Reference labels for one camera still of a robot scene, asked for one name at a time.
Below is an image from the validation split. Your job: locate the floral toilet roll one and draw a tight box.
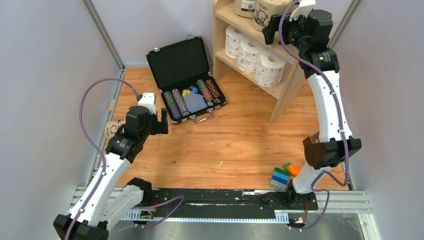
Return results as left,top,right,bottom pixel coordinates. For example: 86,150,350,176
237,37,266,73

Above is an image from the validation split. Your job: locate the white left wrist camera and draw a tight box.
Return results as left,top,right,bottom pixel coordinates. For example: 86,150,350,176
137,92,157,115

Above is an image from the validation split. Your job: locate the blue green block stack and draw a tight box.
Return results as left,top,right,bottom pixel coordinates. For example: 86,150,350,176
269,167,290,192

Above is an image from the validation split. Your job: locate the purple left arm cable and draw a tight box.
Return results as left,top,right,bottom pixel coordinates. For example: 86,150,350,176
64,77,186,240

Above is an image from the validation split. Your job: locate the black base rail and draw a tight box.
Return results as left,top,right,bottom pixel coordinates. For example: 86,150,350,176
138,188,318,219

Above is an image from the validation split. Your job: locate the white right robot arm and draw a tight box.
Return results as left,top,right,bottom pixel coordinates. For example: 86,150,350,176
262,9,362,209

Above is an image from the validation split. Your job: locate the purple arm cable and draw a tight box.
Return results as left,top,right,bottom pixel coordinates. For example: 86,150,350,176
278,0,350,232
64,77,186,240

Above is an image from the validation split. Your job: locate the orange curved toy piece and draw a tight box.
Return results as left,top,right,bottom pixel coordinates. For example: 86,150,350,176
282,162,302,177

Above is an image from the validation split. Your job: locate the brown roll labelled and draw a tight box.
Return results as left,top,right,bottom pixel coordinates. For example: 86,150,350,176
234,0,257,19

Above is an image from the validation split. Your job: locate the wooden shelf unit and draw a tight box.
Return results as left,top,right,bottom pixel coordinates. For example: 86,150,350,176
212,0,305,124

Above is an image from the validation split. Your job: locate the floral toilet roll two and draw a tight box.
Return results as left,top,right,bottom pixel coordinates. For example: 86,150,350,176
255,49,287,88

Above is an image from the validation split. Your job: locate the brown metronome with glass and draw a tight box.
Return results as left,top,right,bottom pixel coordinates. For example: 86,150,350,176
302,131,320,154

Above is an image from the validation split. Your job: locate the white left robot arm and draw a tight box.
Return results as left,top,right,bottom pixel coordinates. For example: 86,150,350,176
53,106,169,240

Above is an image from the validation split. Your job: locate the floral toilet roll three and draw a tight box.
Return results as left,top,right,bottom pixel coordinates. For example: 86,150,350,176
224,25,246,58

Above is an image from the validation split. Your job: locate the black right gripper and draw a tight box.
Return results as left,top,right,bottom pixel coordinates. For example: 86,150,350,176
263,9,310,52

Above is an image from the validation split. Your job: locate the black poker chip case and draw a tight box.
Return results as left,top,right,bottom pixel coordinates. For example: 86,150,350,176
145,36,228,124

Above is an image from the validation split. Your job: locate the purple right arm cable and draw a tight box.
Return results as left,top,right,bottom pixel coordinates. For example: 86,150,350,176
278,0,350,232

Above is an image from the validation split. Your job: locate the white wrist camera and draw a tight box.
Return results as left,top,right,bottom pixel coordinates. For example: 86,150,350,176
289,0,316,22
137,92,157,115

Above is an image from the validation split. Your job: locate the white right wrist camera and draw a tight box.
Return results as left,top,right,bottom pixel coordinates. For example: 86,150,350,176
289,0,316,22

